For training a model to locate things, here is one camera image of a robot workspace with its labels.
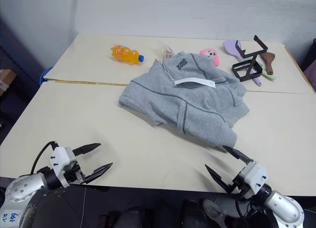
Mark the white paper clothing tag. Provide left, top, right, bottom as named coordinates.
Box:
left=174, top=77, right=216, bottom=88

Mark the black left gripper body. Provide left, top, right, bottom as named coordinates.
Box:
left=63, top=162, right=86, bottom=186

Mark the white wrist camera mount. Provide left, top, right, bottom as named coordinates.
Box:
left=238, top=161, right=269, bottom=197
left=50, top=146, right=78, bottom=189

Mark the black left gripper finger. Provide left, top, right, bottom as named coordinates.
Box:
left=83, top=162, right=114, bottom=185
left=73, top=143, right=102, bottom=157

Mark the clear snack packet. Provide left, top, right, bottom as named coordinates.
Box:
left=160, top=46, right=177, bottom=60

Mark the brown wooden spatula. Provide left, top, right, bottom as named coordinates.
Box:
left=260, top=51, right=276, bottom=75

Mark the brown cardboard box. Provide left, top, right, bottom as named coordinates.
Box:
left=0, top=68, right=17, bottom=97

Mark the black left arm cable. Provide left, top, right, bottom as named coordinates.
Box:
left=31, top=140, right=60, bottom=176

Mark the purple silicone spatula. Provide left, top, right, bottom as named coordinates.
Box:
left=222, top=39, right=263, bottom=87

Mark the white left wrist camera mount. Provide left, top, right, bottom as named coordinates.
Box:
left=50, top=146, right=78, bottom=189

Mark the pink plush toy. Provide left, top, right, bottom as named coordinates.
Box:
left=199, top=47, right=222, bottom=67

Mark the orange soda bottle blue cap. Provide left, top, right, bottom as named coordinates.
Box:
left=110, top=44, right=145, bottom=64

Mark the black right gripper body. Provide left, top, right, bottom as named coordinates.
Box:
left=231, top=172, right=252, bottom=199

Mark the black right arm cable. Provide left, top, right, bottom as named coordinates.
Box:
left=234, top=197, right=259, bottom=220

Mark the green silicone spatula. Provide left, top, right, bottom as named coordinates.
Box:
left=258, top=63, right=277, bottom=81

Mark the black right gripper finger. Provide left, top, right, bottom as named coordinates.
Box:
left=204, top=164, right=236, bottom=193
left=222, top=145, right=255, bottom=165

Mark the grey zip hoodie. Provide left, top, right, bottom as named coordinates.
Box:
left=118, top=51, right=250, bottom=148

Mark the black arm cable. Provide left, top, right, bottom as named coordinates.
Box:
left=234, top=197, right=259, bottom=220
left=31, top=140, right=60, bottom=176

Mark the black metal wire rack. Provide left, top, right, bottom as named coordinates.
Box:
left=231, top=35, right=269, bottom=83

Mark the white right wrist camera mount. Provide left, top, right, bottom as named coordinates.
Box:
left=238, top=161, right=269, bottom=197

